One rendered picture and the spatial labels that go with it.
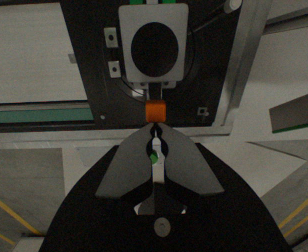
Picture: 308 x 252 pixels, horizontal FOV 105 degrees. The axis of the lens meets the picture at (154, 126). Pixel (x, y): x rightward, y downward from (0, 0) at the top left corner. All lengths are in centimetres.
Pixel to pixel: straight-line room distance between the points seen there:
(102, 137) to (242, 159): 49
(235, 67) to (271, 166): 50
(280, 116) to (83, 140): 38
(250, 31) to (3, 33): 42
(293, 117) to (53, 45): 42
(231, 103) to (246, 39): 10
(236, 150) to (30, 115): 59
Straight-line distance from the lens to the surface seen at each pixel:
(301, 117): 26
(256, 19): 27
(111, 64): 19
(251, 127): 49
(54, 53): 32
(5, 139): 43
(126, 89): 20
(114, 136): 28
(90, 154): 34
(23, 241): 477
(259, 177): 71
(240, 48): 26
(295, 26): 28
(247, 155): 57
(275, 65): 44
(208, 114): 26
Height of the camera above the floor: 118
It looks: 60 degrees down
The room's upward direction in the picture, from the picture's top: 178 degrees clockwise
